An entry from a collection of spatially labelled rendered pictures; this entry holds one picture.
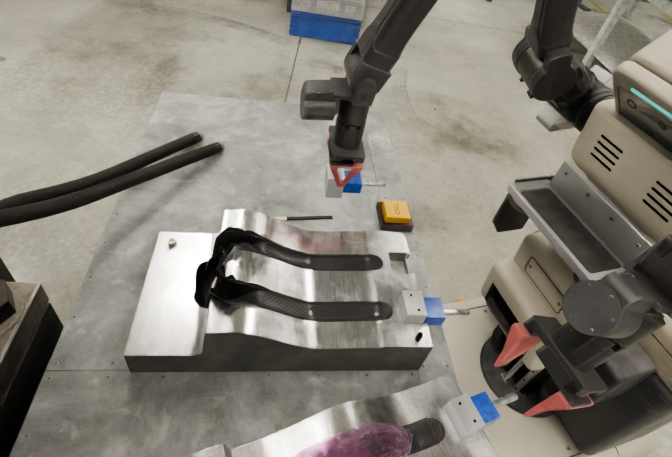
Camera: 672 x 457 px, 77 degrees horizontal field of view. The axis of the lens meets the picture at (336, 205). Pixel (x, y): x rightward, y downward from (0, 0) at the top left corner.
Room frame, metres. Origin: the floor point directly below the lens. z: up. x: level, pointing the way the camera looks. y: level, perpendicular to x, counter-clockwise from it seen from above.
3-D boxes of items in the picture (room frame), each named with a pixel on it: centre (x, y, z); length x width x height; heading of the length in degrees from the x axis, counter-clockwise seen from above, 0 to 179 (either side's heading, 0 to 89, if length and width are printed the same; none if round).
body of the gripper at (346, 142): (0.70, 0.01, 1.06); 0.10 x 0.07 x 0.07; 13
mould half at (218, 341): (0.46, 0.06, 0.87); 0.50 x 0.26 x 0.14; 103
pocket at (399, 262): (0.55, -0.15, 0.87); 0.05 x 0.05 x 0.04; 13
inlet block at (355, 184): (0.71, -0.03, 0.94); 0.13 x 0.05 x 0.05; 102
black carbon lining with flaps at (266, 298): (0.45, 0.04, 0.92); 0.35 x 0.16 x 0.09; 103
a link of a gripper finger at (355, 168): (0.69, 0.00, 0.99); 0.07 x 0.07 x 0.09; 13
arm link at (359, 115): (0.70, 0.01, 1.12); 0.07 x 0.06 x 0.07; 108
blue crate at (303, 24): (3.80, 0.43, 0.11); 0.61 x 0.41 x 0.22; 96
